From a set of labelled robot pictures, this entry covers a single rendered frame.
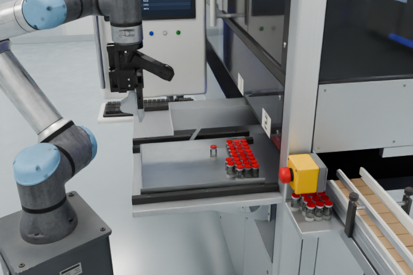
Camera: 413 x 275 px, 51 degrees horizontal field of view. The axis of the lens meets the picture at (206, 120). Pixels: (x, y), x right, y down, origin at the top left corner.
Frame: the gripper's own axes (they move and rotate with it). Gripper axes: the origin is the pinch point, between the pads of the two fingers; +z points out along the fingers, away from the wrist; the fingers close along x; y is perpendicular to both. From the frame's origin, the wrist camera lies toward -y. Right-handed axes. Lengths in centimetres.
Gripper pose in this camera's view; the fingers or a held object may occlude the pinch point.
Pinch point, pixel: (142, 116)
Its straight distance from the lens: 113.7
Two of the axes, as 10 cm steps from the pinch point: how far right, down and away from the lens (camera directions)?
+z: 0.1, 9.1, 4.1
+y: -9.9, 0.7, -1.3
